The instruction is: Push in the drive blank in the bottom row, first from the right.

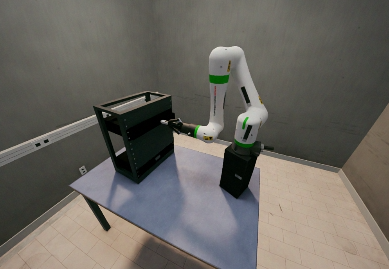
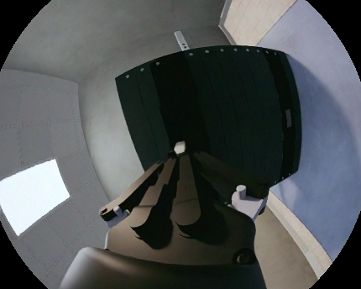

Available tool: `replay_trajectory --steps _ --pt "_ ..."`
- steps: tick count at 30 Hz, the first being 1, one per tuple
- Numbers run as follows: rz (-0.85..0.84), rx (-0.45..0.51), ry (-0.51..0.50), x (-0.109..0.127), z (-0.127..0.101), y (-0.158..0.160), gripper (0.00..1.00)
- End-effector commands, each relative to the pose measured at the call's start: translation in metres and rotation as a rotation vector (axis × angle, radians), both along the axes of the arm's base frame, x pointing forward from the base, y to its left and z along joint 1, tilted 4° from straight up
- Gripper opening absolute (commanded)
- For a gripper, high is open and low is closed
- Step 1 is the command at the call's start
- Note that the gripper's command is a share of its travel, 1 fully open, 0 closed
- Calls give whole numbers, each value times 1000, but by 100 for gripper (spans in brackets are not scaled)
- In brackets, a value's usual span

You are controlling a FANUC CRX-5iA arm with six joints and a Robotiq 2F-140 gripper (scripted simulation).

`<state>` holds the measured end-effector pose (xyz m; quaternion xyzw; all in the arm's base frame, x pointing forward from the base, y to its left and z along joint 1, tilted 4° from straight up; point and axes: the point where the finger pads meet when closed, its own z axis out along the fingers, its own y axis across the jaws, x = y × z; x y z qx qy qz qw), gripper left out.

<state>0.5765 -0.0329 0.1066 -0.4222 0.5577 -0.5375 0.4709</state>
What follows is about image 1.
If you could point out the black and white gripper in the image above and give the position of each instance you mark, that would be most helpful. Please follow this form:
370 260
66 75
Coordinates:
180 127

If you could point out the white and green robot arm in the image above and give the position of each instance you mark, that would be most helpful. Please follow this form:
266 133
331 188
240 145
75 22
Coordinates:
222 61

